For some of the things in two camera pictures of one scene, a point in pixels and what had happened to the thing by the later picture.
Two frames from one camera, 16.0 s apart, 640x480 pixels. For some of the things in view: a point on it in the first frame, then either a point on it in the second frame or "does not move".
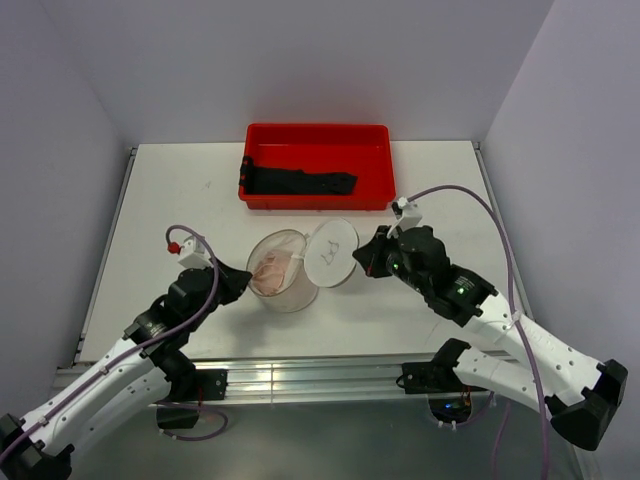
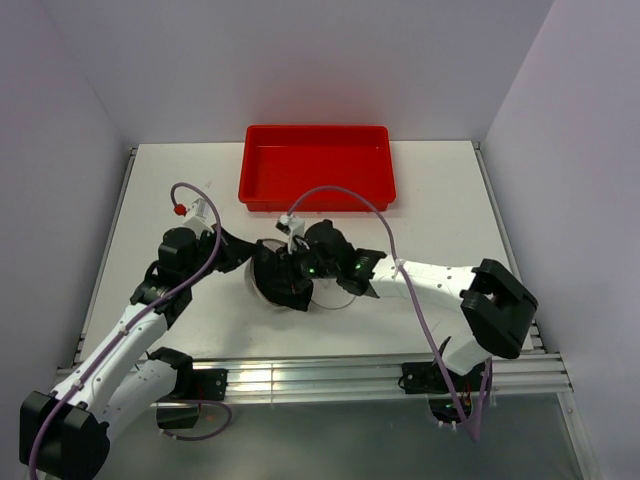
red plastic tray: (363, 150) does not move
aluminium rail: (313, 377) does not move
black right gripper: (370, 254) → (301, 247)
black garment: (259, 180) → (281, 276)
